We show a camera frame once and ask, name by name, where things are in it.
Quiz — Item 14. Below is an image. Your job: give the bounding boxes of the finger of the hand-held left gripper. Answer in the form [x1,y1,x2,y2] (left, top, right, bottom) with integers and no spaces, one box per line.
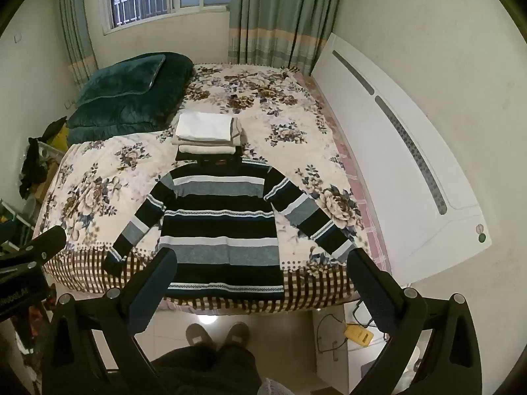
[22,226,67,265]

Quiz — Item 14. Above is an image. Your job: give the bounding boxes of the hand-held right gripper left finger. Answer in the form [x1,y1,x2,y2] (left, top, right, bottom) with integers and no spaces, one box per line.
[41,247,179,395]

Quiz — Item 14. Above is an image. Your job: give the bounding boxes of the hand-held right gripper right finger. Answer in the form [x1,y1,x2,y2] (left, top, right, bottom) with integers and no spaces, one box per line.
[347,248,483,395]

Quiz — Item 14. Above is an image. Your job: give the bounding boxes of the striped knit sweater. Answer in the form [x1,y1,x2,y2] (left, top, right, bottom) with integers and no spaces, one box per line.
[104,157,358,302]

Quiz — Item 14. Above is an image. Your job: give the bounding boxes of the person's left shoe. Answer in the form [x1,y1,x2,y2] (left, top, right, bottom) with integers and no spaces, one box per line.
[186,323,216,349]

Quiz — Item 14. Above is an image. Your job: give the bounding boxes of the person's shoe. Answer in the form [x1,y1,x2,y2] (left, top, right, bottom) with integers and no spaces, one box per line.
[222,322,251,349]
[186,323,216,349]

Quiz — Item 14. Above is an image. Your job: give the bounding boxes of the white rack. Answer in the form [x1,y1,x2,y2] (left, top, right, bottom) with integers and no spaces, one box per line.
[36,140,67,170]

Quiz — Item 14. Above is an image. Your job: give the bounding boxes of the person's right shoe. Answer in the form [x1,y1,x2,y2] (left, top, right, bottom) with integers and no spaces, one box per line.
[222,322,251,349]

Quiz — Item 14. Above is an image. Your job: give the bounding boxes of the person's dark trousers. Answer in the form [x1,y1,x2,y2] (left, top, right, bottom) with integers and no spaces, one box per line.
[150,343,265,395]

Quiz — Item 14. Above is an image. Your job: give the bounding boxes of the dark folded cloth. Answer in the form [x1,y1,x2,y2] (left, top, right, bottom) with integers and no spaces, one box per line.
[175,150,244,164]

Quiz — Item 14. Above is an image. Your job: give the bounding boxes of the white wardrobe door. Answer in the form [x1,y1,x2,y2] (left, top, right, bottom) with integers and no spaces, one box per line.
[311,33,493,289]

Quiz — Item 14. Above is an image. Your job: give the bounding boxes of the beige folded cloth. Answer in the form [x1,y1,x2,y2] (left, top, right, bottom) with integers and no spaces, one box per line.
[172,137,238,157]

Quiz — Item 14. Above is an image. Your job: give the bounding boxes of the dark green quilt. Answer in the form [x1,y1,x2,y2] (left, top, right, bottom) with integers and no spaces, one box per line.
[66,52,196,145]

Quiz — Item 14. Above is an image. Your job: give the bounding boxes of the white folded cloth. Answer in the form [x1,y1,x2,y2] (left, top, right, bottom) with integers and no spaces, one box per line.
[176,112,235,143]

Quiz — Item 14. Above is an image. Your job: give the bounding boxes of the dark green pillow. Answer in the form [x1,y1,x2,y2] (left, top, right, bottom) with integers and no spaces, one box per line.
[76,53,166,106]

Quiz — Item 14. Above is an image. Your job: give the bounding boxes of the grey-trimmed folded cloth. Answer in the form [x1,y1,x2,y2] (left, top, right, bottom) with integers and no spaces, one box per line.
[228,117,244,147]

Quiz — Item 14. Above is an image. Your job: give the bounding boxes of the floral blanket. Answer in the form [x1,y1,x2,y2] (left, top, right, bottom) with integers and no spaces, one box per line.
[33,63,371,312]

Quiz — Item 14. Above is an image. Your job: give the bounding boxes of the narrow green curtain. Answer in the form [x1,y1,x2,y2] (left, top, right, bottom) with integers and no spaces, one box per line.
[57,0,100,82]

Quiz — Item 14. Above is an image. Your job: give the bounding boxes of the wide green curtain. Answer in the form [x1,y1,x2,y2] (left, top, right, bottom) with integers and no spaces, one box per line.
[228,0,347,76]

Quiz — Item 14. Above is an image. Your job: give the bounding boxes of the yellow device with cable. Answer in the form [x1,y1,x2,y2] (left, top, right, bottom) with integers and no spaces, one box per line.
[316,300,390,355]

